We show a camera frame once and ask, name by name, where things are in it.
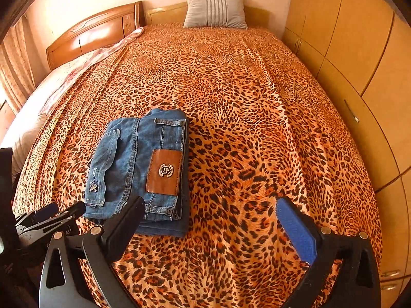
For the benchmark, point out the plain light wooden headboard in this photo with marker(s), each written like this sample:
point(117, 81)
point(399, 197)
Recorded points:
point(163, 14)

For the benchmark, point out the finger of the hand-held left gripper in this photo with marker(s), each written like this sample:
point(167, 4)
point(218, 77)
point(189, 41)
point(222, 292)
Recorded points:
point(69, 213)
point(45, 212)

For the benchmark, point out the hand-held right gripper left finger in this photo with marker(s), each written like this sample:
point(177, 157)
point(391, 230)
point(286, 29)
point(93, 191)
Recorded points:
point(123, 229)

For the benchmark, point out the light wooden wardrobe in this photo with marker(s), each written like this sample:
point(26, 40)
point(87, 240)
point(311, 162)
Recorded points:
point(362, 48)

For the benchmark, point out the grey striped pillow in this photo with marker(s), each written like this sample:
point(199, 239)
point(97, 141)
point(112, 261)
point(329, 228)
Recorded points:
point(215, 11)

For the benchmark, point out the blue denim pants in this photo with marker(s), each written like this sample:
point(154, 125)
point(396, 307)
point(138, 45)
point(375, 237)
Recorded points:
point(141, 170)

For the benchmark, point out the leopard print blanket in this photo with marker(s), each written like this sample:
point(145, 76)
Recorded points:
point(244, 128)

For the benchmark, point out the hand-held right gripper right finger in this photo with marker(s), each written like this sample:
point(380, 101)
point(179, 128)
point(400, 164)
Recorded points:
point(297, 227)

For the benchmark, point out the patterned beige curtain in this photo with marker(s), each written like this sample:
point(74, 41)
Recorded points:
point(14, 67)

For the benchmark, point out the carved wooden headboard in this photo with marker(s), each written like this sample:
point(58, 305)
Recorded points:
point(93, 33)

